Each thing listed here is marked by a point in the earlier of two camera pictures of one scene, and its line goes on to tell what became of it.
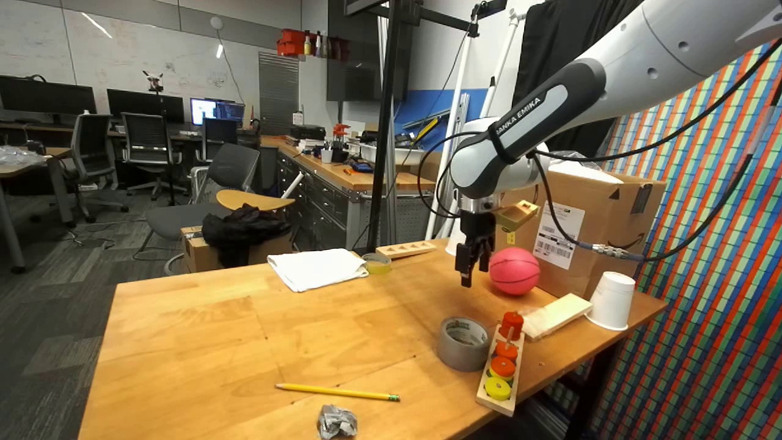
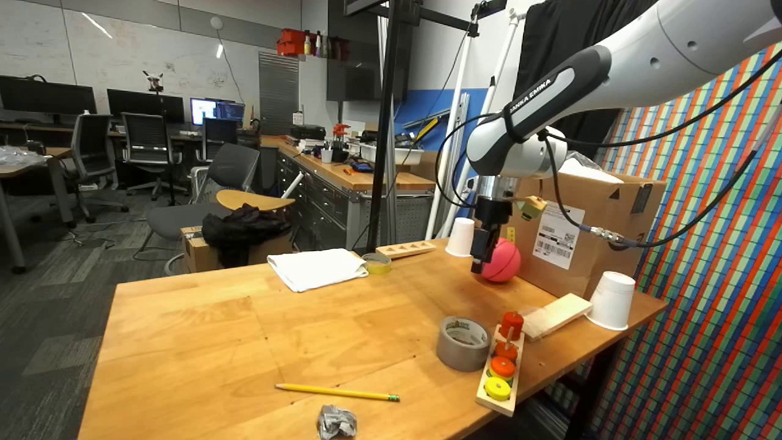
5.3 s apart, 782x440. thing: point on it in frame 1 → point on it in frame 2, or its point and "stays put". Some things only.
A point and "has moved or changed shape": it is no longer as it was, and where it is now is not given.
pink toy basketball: x=515 y=269 has moved or changed shape
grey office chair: x=232 y=167 stays put
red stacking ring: x=513 y=323 stays put
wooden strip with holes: x=407 y=247 stays put
